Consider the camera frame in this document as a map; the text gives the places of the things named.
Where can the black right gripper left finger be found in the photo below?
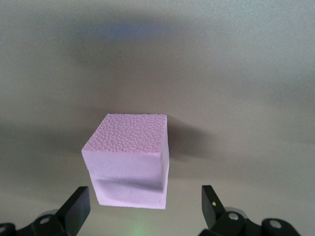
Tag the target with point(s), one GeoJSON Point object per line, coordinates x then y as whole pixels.
{"type": "Point", "coordinates": [76, 211]}

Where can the pink foam cube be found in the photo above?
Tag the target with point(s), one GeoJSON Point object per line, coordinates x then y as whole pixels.
{"type": "Point", "coordinates": [128, 147]}

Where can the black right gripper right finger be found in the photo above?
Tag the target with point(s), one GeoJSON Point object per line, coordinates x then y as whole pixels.
{"type": "Point", "coordinates": [211, 211]}

